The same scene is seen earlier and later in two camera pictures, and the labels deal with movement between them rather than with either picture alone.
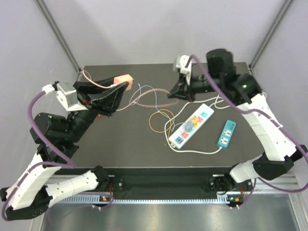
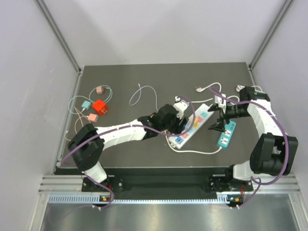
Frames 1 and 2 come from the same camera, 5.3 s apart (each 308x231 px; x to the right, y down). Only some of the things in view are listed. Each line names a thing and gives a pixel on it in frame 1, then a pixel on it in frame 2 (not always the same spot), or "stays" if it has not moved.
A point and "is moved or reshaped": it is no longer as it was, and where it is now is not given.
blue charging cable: (155, 99) stays
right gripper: (178, 86) to (220, 125)
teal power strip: (226, 133) stays
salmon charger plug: (124, 78) is moved or reshaped
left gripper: (106, 102) to (180, 127)
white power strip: (191, 125) stays
